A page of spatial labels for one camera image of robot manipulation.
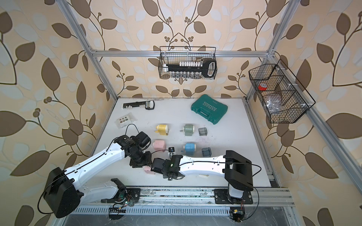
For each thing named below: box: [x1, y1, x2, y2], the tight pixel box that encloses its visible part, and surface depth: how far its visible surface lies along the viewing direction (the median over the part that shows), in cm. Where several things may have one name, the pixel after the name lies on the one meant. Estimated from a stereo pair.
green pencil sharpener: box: [180, 124, 195, 137], surface depth 96 cm
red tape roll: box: [258, 82, 268, 91], surface depth 83 cm
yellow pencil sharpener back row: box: [154, 124, 170, 136], surface depth 96 cm
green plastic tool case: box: [190, 94, 229, 125], surface depth 110 cm
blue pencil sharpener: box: [182, 142, 197, 156], surface depth 86 cm
